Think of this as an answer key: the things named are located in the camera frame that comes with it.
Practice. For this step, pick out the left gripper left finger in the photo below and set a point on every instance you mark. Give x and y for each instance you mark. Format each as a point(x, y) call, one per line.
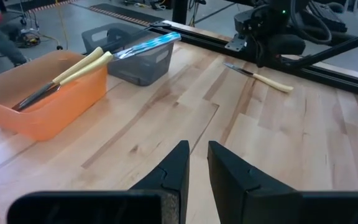
point(104, 208)

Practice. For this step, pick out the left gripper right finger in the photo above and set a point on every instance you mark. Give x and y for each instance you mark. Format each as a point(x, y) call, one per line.
point(275, 208)

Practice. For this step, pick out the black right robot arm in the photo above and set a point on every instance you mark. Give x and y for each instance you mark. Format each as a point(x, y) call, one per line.
point(269, 28)

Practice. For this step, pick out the orange plastic bin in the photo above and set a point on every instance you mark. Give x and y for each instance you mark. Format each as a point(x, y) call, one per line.
point(57, 115)

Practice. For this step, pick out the grey plastic bin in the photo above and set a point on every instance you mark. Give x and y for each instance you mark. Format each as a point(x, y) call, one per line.
point(141, 71)

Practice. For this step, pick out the black stand beam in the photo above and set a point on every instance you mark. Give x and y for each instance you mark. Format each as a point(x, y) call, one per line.
point(337, 49)

